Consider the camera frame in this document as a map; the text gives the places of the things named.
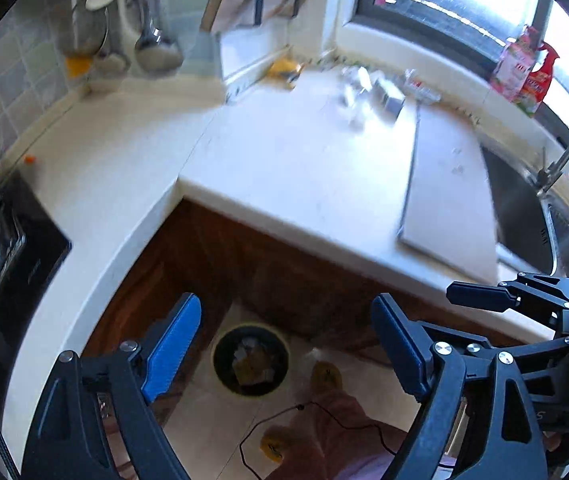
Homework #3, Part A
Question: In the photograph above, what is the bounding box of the clear plastic wrapper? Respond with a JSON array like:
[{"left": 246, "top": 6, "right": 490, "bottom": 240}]
[{"left": 339, "top": 65, "right": 372, "bottom": 128}]

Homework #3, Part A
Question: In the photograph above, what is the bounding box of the yellow-rimmed dark waste bin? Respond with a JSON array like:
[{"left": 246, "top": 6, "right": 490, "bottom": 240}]
[{"left": 213, "top": 322, "right": 292, "bottom": 398}]

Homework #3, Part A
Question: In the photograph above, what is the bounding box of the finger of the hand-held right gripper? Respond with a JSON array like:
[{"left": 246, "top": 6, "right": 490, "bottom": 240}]
[
  {"left": 514, "top": 337, "right": 569, "bottom": 376},
  {"left": 447, "top": 270, "right": 569, "bottom": 331}
]

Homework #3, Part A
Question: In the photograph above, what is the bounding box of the orange kitchen utensil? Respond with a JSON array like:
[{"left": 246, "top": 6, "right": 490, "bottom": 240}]
[{"left": 64, "top": 55, "right": 93, "bottom": 79}]

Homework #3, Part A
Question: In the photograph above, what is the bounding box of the dark framed window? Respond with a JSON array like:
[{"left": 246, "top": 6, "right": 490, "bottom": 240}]
[{"left": 341, "top": 0, "right": 569, "bottom": 156}]

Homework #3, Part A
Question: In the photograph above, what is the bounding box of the steel ladle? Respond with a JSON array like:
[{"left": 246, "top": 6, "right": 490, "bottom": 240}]
[{"left": 132, "top": 0, "right": 184, "bottom": 74}]

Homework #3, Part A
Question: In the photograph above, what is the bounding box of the white red wrapper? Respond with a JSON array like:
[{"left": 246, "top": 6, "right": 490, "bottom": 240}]
[{"left": 404, "top": 70, "right": 441, "bottom": 104}]

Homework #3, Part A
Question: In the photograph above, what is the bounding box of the black wire rack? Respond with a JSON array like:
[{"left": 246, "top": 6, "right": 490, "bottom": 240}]
[{"left": 237, "top": 0, "right": 305, "bottom": 28}]

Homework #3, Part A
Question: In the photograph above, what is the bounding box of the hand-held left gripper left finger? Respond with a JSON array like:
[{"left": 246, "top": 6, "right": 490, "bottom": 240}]
[{"left": 22, "top": 292, "right": 202, "bottom": 480}]

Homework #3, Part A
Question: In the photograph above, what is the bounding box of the red spray bottle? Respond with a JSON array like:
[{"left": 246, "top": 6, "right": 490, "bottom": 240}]
[{"left": 517, "top": 42, "right": 561, "bottom": 119}]

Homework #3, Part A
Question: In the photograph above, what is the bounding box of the black gas stove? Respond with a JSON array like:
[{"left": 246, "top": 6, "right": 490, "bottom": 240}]
[{"left": 0, "top": 170, "right": 73, "bottom": 451}]

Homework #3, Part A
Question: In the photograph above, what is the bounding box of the person's pink trouser leg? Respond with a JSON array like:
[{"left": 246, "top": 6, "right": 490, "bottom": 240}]
[{"left": 264, "top": 390, "right": 460, "bottom": 480}]

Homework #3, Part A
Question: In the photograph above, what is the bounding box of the yellow printed slipper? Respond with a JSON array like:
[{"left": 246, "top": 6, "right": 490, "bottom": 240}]
[
  {"left": 311, "top": 360, "right": 343, "bottom": 389},
  {"left": 261, "top": 426, "right": 291, "bottom": 462}
]

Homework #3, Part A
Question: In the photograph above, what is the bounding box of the thin black cable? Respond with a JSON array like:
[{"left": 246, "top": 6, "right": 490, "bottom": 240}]
[{"left": 239, "top": 402, "right": 400, "bottom": 480}]

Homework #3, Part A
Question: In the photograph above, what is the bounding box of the flat cardboard sheet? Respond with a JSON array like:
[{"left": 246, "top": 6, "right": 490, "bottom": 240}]
[{"left": 397, "top": 102, "right": 500, "bottom": 286}]

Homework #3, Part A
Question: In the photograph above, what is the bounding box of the stainless steel sink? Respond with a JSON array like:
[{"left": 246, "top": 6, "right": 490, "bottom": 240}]
[{"left": 481, "top": 145, "right": 569, "bottom": 306}]

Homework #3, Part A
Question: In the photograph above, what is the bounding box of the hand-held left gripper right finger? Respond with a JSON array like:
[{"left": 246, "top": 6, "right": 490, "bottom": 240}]
[{"left": 370, "top": 294, "right": 550, "bottom": 480}]

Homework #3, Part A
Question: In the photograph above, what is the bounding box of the red and white refill pouch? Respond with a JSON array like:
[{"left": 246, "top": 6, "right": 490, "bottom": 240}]
[{"left": 489, "top": 25, "right": 540, "bottom": 102}]

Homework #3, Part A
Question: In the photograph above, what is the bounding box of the small grey box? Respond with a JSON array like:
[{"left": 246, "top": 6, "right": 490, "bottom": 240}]
[{"left": 371, "top": 77, "right": 407, "bottom": 120}]

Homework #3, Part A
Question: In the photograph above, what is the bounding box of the steel mesh strainer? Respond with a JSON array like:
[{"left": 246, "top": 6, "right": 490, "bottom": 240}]
[{"left": 59, "top": 4, "right": 111, "bottom": 59}]

